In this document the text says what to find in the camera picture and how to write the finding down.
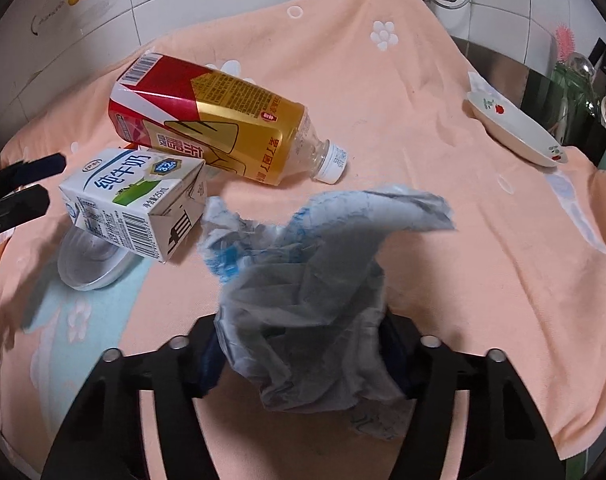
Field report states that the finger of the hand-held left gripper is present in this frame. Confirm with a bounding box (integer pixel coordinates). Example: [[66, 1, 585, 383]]
[[0, 154, 66, 196], [0, 185, 51, 250]]

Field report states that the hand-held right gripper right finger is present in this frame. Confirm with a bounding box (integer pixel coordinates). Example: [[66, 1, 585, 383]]
[[380, 310, 566, 480]]

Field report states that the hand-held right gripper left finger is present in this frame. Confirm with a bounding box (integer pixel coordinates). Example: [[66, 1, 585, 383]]
[[40, 312, 224, 480]]

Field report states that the clear plastic cup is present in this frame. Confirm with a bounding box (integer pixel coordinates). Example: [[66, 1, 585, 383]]
[[57, 225, 131, 291]]

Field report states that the white blue milk carton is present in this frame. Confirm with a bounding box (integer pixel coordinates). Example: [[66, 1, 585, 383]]
[[59, 147, 207, 264]]

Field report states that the blue white paper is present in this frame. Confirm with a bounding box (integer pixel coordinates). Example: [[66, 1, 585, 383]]
[[199, 185, 456, 441]]

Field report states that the gold red label plastic bottle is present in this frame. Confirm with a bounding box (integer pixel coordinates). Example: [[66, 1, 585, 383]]
[[108, 52, 351, 186]]

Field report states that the peach floral towel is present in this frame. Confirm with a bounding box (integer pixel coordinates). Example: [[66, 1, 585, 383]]
[[0, 0, 606, 480]]

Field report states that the white flower print plate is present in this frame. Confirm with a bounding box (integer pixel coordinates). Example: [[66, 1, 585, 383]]
[[463, 91, 568, 167]]

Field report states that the green glass utensil jar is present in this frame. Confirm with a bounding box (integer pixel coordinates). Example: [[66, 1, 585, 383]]
[[550, 60, 604, 146]]

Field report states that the steel spoon head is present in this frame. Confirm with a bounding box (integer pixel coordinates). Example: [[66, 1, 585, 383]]
[[565, 51, 596, 78]]

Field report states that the pink bristle brush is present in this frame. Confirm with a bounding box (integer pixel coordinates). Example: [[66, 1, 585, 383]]
[[553, 24, 576, 63]]

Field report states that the black handle kitchen knife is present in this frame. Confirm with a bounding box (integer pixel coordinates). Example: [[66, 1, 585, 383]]
[[588, 37, 606, 73]]

